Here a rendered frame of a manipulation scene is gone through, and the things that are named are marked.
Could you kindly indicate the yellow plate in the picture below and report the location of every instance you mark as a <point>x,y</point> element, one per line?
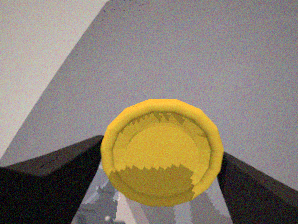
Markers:
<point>162,152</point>

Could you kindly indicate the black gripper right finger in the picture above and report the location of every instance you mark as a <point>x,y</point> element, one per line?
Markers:
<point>253,197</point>

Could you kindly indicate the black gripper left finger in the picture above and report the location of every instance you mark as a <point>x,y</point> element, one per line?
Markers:
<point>49,189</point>

